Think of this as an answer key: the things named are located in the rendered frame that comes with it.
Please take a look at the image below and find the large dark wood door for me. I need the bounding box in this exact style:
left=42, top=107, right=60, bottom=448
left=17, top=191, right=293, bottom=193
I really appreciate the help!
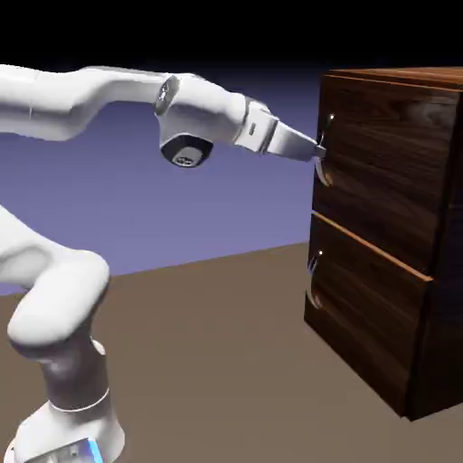
left=312, top=74, right=461, bottom=276

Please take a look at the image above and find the curved metal handle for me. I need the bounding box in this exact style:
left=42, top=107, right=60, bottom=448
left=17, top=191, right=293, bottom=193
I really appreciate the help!
left=306, top=250, right=324, bottom=310
left=315, top=114, right=335, bottom=188

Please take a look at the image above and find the small dark wood door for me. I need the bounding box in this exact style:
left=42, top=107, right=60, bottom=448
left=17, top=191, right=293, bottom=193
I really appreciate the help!
left=303, top=212, right=434, bottom=419

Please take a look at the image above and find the dark wood cabinet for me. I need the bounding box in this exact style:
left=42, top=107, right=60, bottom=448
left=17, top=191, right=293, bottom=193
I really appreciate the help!
left=303, top=66, right=463, bottom=423

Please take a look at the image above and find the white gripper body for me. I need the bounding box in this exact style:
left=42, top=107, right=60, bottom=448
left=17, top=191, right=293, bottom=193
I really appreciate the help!
left=267, top=119, right=327, bottom=163

